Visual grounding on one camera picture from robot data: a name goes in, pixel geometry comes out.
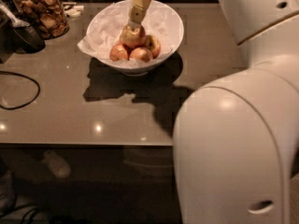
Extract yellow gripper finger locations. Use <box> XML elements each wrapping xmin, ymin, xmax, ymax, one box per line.
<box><xmin>128</xmin><ymin>0</ymin><xmax>151</xmax><ymax>29</ymax></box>

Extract red-green apple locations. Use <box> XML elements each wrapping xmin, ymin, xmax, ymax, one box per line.
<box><xmin>120</xmin><ymin>25</ymin><xmax>146</xmax><ymax>49</ymax></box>

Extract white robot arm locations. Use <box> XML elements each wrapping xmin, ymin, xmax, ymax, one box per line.
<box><xmin>173</xmin><ymin>0</ymin><xmax>299</xmax><ymax>224</ymax></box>

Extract white ceramic bowl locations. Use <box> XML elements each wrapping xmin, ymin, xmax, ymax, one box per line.
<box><xmin>86</xmin><ymin>0</ymin><xmax>185</xmax><ymax>77</ymax></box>

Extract right red apple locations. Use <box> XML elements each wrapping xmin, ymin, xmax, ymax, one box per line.
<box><xmin>144</xmin><ymin>35</ymin><xmax>161</xmax><ymax>59</ymax></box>

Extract red apple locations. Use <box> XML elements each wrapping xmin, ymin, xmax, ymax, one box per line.
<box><xmin>144</xmin><ymin>35</ymin><xmax>161</xmax><ymax>59</ymax></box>
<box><xmin>130</xmin><ymin>47</ymin><xmax>152</xmax><ymax>63</ymax></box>
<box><xmin>109</xmin><ymin>43</ymin><xmax>130</xmax><ymax>62</ymax></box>

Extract front middle red apple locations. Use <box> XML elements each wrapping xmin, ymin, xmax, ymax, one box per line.
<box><xmin>130</xmin><ymin>47</ymin><xmax>152</xmax><ymax>63</ymax></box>

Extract front left red apple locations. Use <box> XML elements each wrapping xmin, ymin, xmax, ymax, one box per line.
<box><xmin>109</xmin><ymin>43</ymin><xmax>130</xmax><ymax>62</ymax></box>

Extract white paper liner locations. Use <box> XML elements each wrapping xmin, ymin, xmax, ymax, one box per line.
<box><xmin>77</xmin><ymin>2</ymin><xmax>176</xmax><ymax>69</ymax></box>

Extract small white items on table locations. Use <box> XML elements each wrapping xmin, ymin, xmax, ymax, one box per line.
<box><xmin>64</xmin><ymin>4</ymin><xmax>84</xmax><ymax>18</ymax></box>

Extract glass jar of dried chips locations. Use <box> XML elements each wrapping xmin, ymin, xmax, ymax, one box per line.
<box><xmin>13</xmin><ymin>0</ymin><xmax>69</xmax><ymax>39</ymax></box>

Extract black round appliance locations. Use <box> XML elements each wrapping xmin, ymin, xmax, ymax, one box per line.
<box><xmin>13</xmin><ymin>25</ymin><xmax>46</xmax><ymax>53</ymax></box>

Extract silver spoon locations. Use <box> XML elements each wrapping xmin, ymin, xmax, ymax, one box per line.
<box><xmin>0</xmin><ymin>3</ymin><xmax>30</xmax><ymax>28</ymax></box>

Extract white shoe under table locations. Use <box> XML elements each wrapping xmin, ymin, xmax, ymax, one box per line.
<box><xmin>42</xmin><ymin>150</ymin><xmax>71</xmax><ymax>179</ymax></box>

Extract black cable on table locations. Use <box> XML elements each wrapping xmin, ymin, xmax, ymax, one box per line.
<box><xmin>0</xmin><ymin>70</ymin><xmax>42</xmax><ymax>111</ymax></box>

